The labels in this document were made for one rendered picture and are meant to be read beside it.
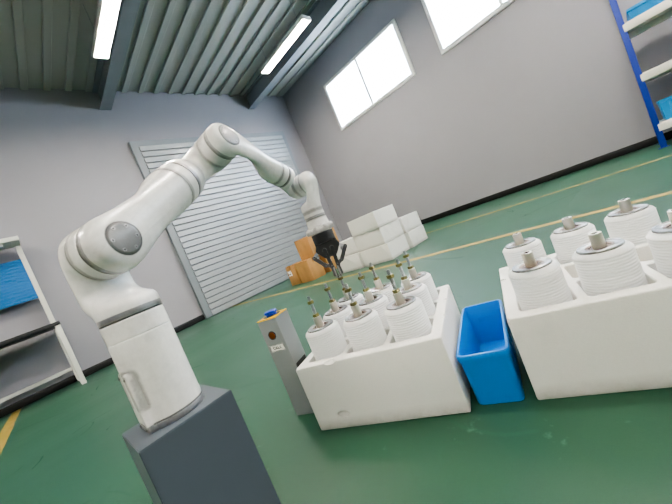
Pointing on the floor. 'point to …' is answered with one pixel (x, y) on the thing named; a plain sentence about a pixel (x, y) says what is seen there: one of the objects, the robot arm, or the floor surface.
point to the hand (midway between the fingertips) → (337, 271)
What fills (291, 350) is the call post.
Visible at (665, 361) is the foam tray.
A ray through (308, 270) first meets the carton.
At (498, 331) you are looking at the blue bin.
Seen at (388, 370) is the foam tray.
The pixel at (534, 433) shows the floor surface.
